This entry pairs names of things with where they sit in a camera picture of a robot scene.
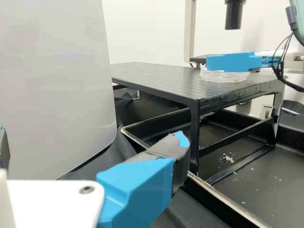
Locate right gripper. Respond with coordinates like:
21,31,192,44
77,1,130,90
205,48,304,73

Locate cream microscope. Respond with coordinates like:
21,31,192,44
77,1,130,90
183,0,253,113

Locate petri dish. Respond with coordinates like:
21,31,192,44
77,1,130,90
199,68,252,84

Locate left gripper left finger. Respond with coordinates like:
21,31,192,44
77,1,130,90
0,123,11,170

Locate black tray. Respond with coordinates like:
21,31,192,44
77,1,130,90
120,108,304,228

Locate right wrist camera phone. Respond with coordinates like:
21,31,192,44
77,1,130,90
285,0,304,46

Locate black cable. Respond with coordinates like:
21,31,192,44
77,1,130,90
272,33,304,94

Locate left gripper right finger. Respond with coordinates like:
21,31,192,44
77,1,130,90
95,130,191,228

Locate black platform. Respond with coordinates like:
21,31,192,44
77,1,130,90
111,61,285,185

